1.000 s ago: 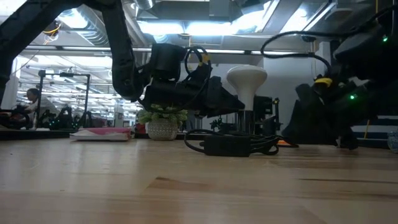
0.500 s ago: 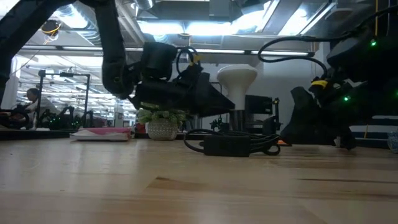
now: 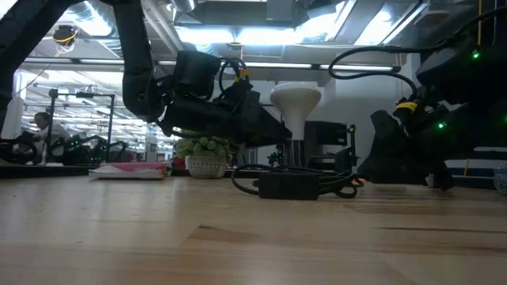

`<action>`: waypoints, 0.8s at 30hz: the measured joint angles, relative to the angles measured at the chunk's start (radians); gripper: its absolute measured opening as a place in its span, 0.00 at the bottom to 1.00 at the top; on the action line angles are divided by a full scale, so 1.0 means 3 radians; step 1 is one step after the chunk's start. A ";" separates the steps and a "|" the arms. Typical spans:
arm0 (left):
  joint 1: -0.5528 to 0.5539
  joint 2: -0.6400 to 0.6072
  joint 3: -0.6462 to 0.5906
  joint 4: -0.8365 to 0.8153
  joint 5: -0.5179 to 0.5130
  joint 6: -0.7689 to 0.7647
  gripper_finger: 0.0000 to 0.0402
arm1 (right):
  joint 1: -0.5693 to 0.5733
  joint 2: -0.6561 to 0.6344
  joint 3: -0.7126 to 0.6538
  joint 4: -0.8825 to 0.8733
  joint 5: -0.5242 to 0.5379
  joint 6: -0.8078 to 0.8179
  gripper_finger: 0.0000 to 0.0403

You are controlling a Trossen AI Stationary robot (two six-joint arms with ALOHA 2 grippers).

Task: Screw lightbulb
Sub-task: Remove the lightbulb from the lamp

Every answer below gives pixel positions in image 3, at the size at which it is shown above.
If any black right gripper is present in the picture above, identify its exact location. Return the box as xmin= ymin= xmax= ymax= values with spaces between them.
xmin=356 ymin=93 xmax=507 ymax=192

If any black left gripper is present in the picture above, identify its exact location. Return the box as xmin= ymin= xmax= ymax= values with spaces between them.
xmin=157 ymin=78 xmax=293 ymax=148

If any white reflector lightbulb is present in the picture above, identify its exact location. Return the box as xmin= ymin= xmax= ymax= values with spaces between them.
xmin=269 ymin=82 xmax=322 ymax=142

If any black lamp power cord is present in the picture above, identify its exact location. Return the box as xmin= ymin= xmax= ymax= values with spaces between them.
xmin=231 ymin=163 xmax=360 ymax=201

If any artificial succulent in woven pot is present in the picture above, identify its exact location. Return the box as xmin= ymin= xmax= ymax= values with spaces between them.
xmin=173 ymin=136 xmax=238 ymax=180

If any navy white striped cloth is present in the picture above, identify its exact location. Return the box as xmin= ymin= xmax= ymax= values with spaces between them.
xmin=445 ymin=146 xmax=507 ymax=178

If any blue crumpled ball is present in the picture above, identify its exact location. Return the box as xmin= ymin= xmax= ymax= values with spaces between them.
xmin=493 ymin=165 xmax=507 ymax=196

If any pink and white packet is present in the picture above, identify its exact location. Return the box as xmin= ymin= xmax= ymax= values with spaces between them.
xmin=88 ymin=161 xmax=170 ymax=181

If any black ceiling-mounted device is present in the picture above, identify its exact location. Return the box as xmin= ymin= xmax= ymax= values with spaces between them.
xmin=51 ymin=24 xmax=79 ymax=55

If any person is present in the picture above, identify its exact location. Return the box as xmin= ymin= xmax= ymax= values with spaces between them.
xmin=30 ymin=112 xmax=73 ymax=164

